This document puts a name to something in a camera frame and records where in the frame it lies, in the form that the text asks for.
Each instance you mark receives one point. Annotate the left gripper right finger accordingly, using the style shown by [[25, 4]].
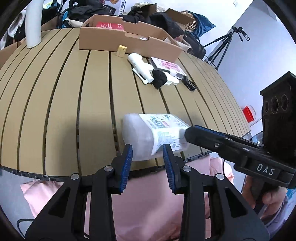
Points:
[[173, 166]]

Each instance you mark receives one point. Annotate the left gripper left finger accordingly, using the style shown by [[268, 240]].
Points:
[[121, 168]]

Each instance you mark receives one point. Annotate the clear plastic bottle white label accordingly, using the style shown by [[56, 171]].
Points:
[[147, 133]]

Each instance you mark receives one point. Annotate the white tube bottle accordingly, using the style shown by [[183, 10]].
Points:
[[142, 69]]

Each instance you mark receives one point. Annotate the red rectangular box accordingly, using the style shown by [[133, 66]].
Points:
[[112, 26]]

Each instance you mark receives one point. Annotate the person's right hand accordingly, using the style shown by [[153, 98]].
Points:
[[273, 199]]

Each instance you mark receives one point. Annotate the red bucket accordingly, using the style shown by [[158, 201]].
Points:
[[249, 113]]

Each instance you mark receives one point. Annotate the pink quilted blanket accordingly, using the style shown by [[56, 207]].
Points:
[[147, 209]]

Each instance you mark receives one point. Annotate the black fabric pouch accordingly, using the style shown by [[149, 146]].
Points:
[[160, 79]]

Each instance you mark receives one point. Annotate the pink patterned flat pack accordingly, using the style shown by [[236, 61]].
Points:
[[167, 66]]

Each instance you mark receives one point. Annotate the small yellow block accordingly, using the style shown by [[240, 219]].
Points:
[[121, 51]]

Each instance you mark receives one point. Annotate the black suitcase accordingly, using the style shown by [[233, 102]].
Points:
[[196, 49]]

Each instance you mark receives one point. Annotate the cardboard tray box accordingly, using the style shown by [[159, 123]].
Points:
[[141, 38]]

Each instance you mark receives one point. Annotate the woven rattan ball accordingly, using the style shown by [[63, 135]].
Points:
[[191, 26]]

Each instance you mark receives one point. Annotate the dark blue cushion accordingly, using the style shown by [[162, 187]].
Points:
[[203, 25]]

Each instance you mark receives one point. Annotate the brown cardboard box right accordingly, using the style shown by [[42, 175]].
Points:
[[179, 17]]

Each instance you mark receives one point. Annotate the black clothes pile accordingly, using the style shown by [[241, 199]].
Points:
[[158, 19]]

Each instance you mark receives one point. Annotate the white printed appliance box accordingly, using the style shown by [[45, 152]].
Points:
[[117, 7]]

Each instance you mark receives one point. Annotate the white thermos bottle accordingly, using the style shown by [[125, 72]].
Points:
[[33, 23]]

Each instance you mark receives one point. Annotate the black camera tripod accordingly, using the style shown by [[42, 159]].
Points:
[[226, 40]]

